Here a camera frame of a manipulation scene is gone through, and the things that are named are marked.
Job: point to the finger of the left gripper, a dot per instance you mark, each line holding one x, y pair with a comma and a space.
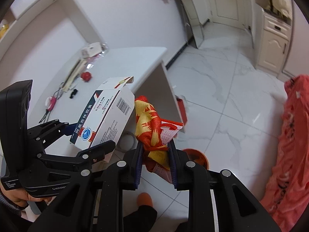
84, 159
49, 132

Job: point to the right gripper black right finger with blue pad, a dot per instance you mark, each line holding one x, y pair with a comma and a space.
218, 201

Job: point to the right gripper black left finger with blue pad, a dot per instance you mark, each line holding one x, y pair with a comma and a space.
94, 202

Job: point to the white blue medicine box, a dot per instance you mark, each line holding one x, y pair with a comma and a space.
106, 114

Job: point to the red soft toy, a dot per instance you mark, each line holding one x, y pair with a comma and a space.
86, 76

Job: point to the red yellow wrapper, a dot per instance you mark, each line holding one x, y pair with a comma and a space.
154, 133

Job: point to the orange trash bin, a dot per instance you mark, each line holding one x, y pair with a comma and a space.
198, 157

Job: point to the person's left hand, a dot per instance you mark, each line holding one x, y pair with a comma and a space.
21, 197

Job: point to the pink white small device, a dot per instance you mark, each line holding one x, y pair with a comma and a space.
50, 103

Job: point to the orange slipper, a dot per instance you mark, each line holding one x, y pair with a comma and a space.
144, 199

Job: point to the stack of notebooks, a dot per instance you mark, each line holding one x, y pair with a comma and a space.
75, 72

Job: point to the red bedsheet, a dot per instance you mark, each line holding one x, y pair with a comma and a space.
286, 194

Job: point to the red paper bag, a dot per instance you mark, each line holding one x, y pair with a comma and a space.
182, 109

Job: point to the clear plastic sleeve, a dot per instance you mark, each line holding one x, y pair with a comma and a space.
91, 61

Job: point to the white tissue pack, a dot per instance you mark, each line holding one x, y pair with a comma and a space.
91, 50

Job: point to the standing mirror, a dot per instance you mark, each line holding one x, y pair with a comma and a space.
193, 20

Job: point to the cream cabinet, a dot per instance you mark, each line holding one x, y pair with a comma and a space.
271, 41

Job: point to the white door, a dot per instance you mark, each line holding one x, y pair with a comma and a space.
229, 12

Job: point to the white wall shelf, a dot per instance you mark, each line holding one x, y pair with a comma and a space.
18, 16

